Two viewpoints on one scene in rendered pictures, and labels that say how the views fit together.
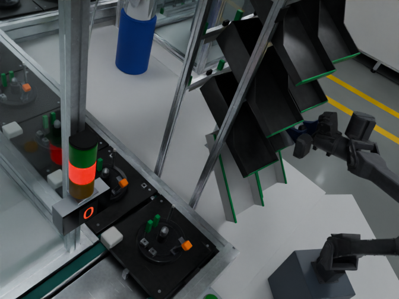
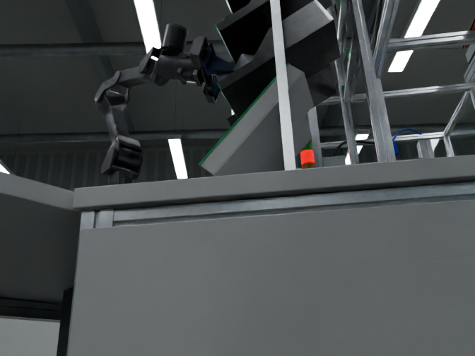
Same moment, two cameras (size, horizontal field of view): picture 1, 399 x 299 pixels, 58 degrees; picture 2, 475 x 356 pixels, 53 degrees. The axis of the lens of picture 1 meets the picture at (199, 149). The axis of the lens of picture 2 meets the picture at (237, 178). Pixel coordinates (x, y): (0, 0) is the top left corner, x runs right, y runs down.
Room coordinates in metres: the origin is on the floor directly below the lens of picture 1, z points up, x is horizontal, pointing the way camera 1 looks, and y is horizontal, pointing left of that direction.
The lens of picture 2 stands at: (1.73, -0.56, 0.59)
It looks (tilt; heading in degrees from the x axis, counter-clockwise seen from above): 24 degrees up; 159
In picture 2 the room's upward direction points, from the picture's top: 2 degrees counter-clockwise
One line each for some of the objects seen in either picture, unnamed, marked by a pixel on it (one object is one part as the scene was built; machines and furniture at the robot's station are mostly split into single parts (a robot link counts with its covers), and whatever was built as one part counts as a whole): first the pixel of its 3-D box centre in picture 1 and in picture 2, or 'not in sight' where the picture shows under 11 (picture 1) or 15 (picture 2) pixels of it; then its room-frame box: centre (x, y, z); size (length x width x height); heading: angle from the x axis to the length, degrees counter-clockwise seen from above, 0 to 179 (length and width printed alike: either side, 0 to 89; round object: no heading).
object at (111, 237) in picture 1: (111, 238); not in sight; (0.49, 0.14, 0.97); 0.05 x 0.05 x 0.04; 63
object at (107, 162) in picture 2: (339, 255); (123, 164); (0.58, -0.44, 1.15); 0.09 x 0.07 x 0.06; 111
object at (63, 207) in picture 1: (81, 180); not in sight; (0.42, 0.20, 1.29); 0.12 x 0.05 x 0.25; 153
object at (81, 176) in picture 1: (82, 167); (307, 158); (0.42, 0.20, 1.33); 0.05 x 0.05 x 0.05
